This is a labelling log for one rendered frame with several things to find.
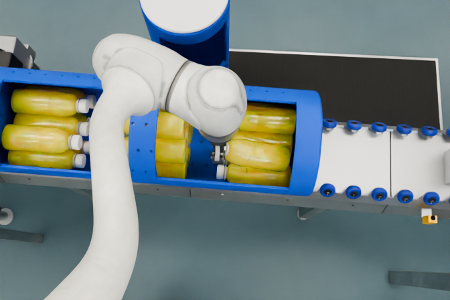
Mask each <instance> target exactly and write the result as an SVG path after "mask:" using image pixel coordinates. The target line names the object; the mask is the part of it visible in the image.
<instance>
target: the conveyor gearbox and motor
mask: <svg viewBox="0 0 450 300"><path fill-rule="evenodd" d="M0 48H1V49H2V50H5V51H6V52H7V51H9V52H12V53H13V54H14V55H15V56H16V57H17V58H18V59H19V60H20V61H21V62H22V63H23V68H25V69H34V70H40V68H39V67H38V66H37V65H36V64H35V63H34V60H35V54H36V52H35V51H34V50H33V49H32V48H31V47H30V46H29V45H28V44H22V43H21V42H20V40H19V39H18V38H17V37H16V36H15V35H13V36H8V35H0Z"/></svg>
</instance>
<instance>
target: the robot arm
mask: <svg viewBox="0 0 450 300"><path fill-rule="evenodd" d="M92 66H93V68H94V71H95V72H96V75H97V76H98V78H99V79H100V80H101V81H102V89H103V93H102V94H101V96H100V98H99V99H98V102H97V103H96V106H95V108H94V110H93V113H92V116H91V120H90V128H89V145H90V167H91V178H92V199H93V212H94V226H93V233H92V239H91V242H90V246H89V247H88V250H87V252H86V254H85V255H84V257H83V259H82V260H81V261H80V263H79V264H78V265H77V267H76V268H75V269H74V270H73V271H72V272H71V273H70V274H69V275H68V276H67V277H66V278H65V279H64V280H63V281H62V282H61V283H60V284H59V285H58V286H57V287H56V288H55V289H54V290H53V291H52V292H51V293H50V294H49V295H48V296H47V297H46V298H45V299H44V300H121V299H122V298H123V295H124V293H125V290H126V288H127V285H128V283H129V280H130V278H131V274H132V272H133V268H134V265H135V260H136V257H137V249H138V243H139V223H138V215H137V207H136V202H135V195H134V191H133V183H132V179H131V172H130V168H129V161H128V157H127V150H126V145H125V138H124V125H125V123H126V121H127V119H128V118H129V117H130V116H131V115H132V116H136V117H139V116H144V115H146V114H148V113H149V112H151V111H155V110H157V109H158V108H161V109H163V110H166V111H167V112H169V113H171V114H173V115H175V116H177V117H179V118H181V119H183V120H184V121H186V122H187V123H189V124H190V125H192V126H193V127H195V128H196V129H198V130H199V132H200V134H201V135H202V136H203V137H204V138H205V139H207V140H208V141H209V142H211V145H212V146H213V152H211V153H210V157H211V160H212V163H214V164H223V163H224V160H225V158H226V150H224V147H225V146H226V143H227V142H229V141H230V140H231V139H232V138H233V137H234V136H235V135H236V134H237V132H238V130H239V129H240V128H239V127H240V124H241V123H242V121H243V119H244V117H245V114H246V108H247V97H246V91H245V88H244V85H243V83H242V80H241V79H240V78H239V77H238V75H237V74H236V73H234V72H233V71H231V70H230V69H228V68H225V67H222V66H203V65H201V64H197V63H195V62H192V61H190V60H188V59H186V58H184V57H182V56H180V55H179V54H178V53H177V52H174V51H173V50H170V49H169V48H166V47H165V46H162V45H160V44H158V43H155V42H152V41H151V40H147V39H145V38H143V37H139V36H135V35H130V34H125V33H116V34H112V35H110V36H108V37H106V38H104V39H103V40H101V41H100V42H99V44H98V45H97V46H96V48H95V50H94V53H93V56H92Z"/></svg>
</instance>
